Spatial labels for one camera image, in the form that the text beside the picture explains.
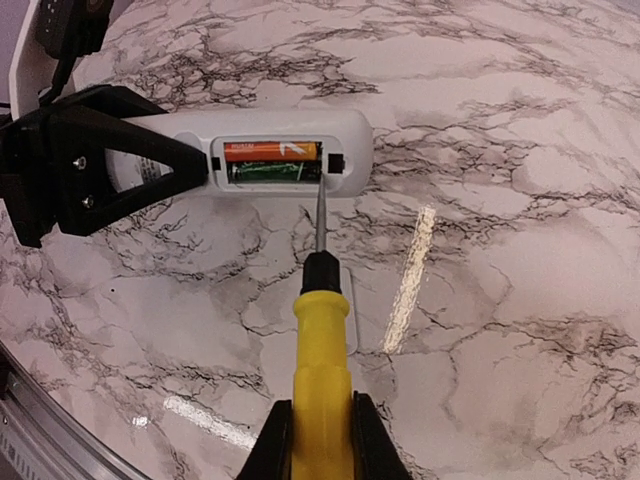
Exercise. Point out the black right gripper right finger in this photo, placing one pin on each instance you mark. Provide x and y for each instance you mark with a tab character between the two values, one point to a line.
375	456

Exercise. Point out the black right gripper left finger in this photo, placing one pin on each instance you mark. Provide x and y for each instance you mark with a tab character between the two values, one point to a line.
270	457

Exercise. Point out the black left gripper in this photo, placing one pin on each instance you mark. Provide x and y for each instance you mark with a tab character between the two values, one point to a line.
79	164

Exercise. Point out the yellow black screwdriver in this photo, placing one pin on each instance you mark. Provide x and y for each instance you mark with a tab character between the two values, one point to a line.
322	395

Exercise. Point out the white remote control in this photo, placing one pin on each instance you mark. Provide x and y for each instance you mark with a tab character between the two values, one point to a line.
345	138

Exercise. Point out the orange AAA battery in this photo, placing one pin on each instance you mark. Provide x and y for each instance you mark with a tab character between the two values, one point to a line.
271	151

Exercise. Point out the white battery cover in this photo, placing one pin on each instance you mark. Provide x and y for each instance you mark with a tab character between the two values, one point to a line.
351	322

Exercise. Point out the green AAA battery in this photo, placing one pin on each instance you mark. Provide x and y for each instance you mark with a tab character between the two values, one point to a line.
263	172

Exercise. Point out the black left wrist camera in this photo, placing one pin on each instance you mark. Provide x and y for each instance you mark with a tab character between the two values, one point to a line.
53	36

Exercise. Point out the aluminium front table rail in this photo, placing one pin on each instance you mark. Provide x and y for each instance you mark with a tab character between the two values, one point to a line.
41	440

